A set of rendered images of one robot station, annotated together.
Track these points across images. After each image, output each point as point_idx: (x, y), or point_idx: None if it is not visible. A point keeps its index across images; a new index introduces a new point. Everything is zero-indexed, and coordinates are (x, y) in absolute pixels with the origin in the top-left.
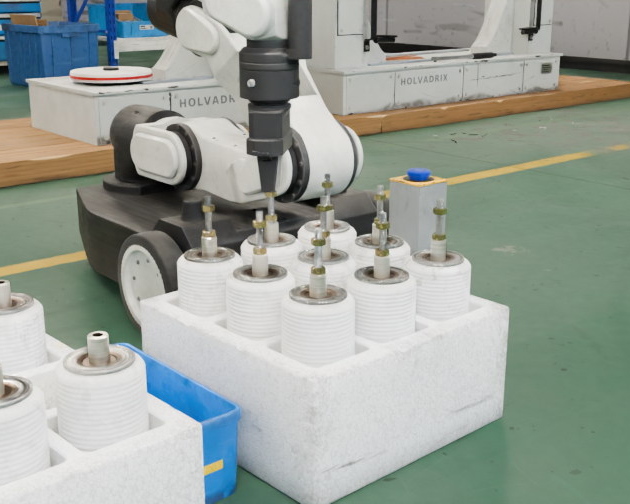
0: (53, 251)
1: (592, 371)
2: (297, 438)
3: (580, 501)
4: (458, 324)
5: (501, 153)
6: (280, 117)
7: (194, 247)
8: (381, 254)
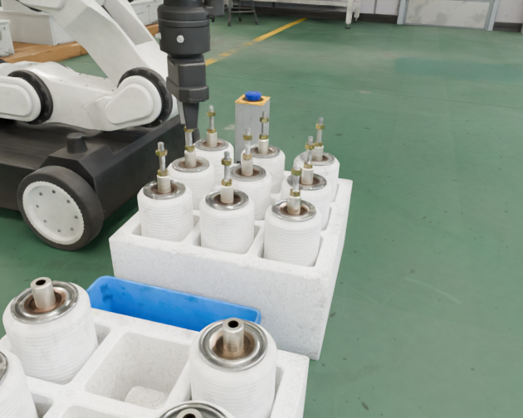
0: None
1: (353, 200)
2: (305, 318)
3: (434, 290)
4: (345, 201)
5: None
6: (205, 67)
7: (93, 174)
8: (310, 167)
